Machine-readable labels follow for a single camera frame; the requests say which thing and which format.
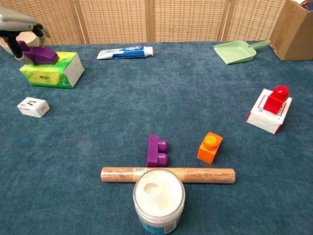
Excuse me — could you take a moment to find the white red-print carton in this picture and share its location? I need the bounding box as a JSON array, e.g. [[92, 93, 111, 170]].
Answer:
[[246, 88, 293, 135]]

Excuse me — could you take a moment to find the small white staples box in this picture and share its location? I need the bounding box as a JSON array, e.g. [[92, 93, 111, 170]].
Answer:
[[17, 96, 50, 118]]

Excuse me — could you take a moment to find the blue carpet table cover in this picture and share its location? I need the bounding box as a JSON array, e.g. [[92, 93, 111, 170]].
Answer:
[[0, 40, 313, 235]]

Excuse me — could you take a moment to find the white blue toothpaste tube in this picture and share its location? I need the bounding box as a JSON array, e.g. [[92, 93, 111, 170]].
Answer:
[[96, 46, 154, 60]]

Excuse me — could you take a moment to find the light green dustpan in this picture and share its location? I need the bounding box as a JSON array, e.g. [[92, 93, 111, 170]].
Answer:
[[213, 40, 271, 66]]

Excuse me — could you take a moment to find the orange block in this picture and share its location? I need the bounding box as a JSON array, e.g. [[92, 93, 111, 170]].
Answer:
[[197, 132, 224, 165]]

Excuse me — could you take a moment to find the short purple two-stud block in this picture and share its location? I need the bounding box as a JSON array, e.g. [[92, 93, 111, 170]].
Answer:
[[146, 134, 169, 168]]

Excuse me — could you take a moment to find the small red block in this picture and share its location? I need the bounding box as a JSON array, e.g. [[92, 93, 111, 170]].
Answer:
[[263, 85, 291, 114]]

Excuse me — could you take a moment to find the bamboo folding screen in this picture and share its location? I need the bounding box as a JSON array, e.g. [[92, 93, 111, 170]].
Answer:
[[0, 0, 287, 46]]

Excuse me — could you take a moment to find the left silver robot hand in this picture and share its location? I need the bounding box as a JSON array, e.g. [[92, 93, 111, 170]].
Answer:
[[0, 6, 52, 65]]

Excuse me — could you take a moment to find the green tissue pack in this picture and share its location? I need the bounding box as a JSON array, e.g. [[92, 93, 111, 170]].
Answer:
[[19, 51, 85, 89]]

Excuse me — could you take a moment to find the long purple block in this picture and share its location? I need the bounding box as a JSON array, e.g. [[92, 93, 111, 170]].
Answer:
[[17, 41, 60, 66]]

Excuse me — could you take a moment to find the cardboard box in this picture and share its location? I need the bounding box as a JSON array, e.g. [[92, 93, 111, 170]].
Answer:
[[269, 0, 313, 61]]

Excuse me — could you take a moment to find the brown paper roll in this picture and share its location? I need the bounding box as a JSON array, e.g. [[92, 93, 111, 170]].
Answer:
[[100, 166, 237, 184]]

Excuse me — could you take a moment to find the beige bowl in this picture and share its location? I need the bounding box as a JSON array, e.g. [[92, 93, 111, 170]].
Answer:
[[0, 32, 41, 53]]

